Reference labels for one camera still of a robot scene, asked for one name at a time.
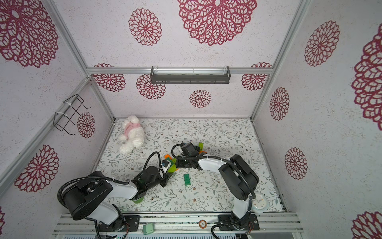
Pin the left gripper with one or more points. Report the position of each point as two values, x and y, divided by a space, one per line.
167 177

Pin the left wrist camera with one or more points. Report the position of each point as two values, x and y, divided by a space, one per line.
166 164

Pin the white plush bunny pink shirt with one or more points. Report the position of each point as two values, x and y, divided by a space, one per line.
132 136

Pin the green tape roll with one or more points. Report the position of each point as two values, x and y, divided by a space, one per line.
138 200

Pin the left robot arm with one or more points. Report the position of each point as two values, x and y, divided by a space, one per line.
84 197

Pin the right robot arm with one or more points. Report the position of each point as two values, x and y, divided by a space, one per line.
238 176

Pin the black wire basket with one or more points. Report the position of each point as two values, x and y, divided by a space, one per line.
62 119

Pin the round orange sticker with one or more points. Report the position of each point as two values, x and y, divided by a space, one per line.
202 224

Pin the green connector block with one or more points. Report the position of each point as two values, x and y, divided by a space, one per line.
148 229

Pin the lime lego brick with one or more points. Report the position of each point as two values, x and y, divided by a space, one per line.
201 146
172 168

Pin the lime lego brick bottom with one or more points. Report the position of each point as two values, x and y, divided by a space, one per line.
172 168

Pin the dark green lego brick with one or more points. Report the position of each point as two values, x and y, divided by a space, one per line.
187 180

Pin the white round clock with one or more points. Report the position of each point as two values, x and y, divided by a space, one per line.
260 203

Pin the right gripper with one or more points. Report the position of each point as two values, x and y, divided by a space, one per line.
193 149

